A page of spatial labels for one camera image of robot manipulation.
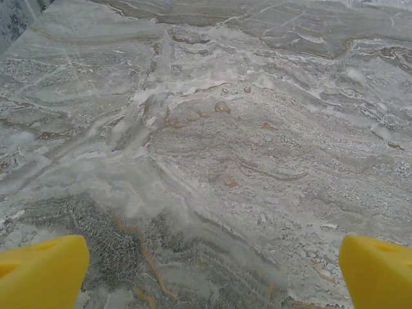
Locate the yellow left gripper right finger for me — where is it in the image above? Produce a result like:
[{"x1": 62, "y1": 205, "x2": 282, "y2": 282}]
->
[{"x1": 339, "y1": 234, "x2": 412, "y2": 309}]

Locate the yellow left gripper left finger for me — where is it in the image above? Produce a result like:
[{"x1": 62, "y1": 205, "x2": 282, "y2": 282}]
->
[{"x1": 0, "y1": 234, "x2": 91, "y2": 309}]

